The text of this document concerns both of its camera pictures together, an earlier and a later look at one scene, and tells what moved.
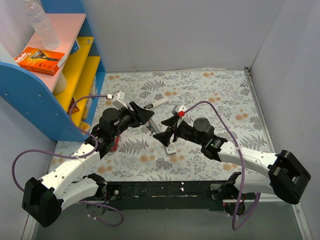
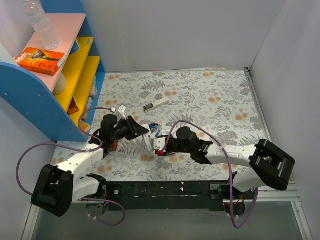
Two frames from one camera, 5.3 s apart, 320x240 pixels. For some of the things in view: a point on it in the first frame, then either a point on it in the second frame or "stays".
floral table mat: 226,96 stays
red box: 116,142 stays
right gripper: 175,131 → 165,146
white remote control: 156,129 → 149,138
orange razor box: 42,61 stays
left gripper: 134,114 → 132,127
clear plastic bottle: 40,22 stays
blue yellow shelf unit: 63,106 stays
